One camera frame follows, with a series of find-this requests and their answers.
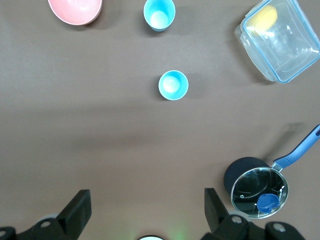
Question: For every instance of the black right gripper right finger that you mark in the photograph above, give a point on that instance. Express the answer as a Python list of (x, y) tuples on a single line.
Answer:
[(216, 215)]

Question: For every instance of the yellow round fruit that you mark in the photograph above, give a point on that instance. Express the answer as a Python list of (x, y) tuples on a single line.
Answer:
[(266, 18)]

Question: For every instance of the glass lid with blue knob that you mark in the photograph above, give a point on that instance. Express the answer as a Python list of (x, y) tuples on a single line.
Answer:
[(250, 190)]

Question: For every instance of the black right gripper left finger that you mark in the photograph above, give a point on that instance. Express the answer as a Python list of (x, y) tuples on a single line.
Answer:
[(75, 212)]

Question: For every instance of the clear plastic storage container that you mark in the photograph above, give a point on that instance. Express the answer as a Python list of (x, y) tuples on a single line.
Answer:
[(282, 45)]

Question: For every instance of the pink bowl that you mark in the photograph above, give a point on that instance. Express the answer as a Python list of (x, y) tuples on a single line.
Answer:
[(75, 10)]

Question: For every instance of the light blue plastic cup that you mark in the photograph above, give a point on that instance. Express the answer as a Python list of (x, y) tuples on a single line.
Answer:
[(159, 15), (173, 86)]

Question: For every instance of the brown table mat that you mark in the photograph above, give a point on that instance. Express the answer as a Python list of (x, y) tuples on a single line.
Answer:
[(100, 112)]

